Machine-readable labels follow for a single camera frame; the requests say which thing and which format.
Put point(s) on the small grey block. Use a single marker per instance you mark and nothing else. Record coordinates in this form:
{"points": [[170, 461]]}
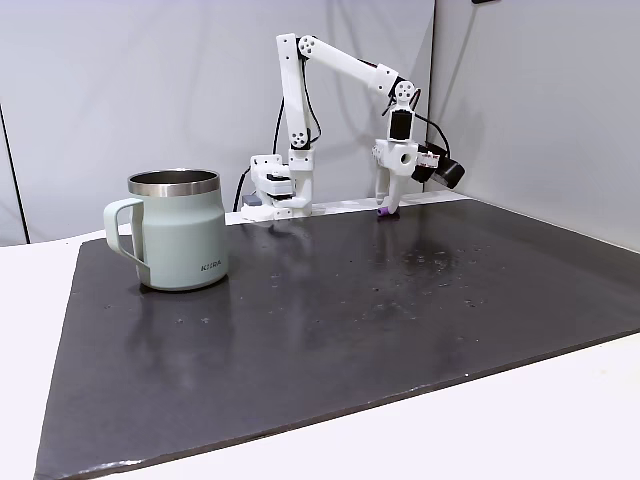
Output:
{"points": [[251, 200]]}

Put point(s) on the purple pen grip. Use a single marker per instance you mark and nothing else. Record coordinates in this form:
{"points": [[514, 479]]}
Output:
{"points": [[384, 213]]}

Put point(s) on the thin black vertical strip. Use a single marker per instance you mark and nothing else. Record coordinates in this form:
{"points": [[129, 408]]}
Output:
{"points": [[15, 185]]}

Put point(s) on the black wall-mounted object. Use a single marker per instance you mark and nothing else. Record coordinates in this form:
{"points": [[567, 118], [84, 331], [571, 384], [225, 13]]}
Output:
{"points": [[486, 1]]}

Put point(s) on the pale green steel-rimmed mug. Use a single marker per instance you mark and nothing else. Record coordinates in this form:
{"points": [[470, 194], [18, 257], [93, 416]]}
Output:
{"points": [[182, 240]]}

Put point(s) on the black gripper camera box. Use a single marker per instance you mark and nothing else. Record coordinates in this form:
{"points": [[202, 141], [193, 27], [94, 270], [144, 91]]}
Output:
{"points": [[442, 170]]}

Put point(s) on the black table mat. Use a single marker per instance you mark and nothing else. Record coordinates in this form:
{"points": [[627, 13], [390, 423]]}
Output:
{"points": [[320, 325]]}

